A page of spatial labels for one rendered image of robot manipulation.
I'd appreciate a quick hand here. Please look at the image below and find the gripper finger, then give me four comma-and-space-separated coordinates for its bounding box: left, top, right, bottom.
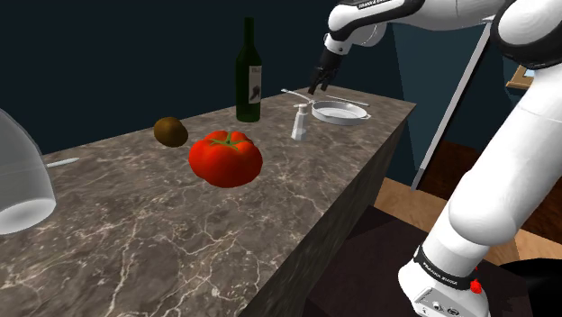
307, 66, 332, 95

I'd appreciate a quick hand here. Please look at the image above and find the silver spoon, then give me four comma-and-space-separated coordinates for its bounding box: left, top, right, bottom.
280, 88, 316, 104

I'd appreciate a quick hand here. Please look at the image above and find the white pan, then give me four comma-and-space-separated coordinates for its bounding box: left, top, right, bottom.
311, 100, 372, 127

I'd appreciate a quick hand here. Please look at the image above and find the dark green wine bottle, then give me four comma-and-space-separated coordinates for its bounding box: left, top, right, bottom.
235, 16, 263, 123

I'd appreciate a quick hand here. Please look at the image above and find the red tomato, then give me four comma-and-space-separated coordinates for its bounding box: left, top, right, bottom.
187, 130, 264, 189

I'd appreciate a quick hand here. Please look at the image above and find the brown kiwi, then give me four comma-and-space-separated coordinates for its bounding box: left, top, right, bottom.
152, 116, 189, 149

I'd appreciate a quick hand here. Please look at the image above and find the wooden framed picture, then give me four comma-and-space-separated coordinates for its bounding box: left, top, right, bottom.
505, 64, 536, 92

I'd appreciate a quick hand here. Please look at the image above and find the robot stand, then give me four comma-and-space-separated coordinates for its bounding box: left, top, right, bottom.
303, 204, 535, 317

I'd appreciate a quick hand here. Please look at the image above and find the clear glass bowl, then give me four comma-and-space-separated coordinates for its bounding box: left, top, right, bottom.
0, 108, 58, 236

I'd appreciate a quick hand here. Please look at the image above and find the grey door frame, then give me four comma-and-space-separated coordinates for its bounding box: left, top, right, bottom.
411, 21, 494, 192

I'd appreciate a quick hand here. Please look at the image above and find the silver utensil handle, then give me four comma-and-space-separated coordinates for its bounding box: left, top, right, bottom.
45, 157, 80, 169

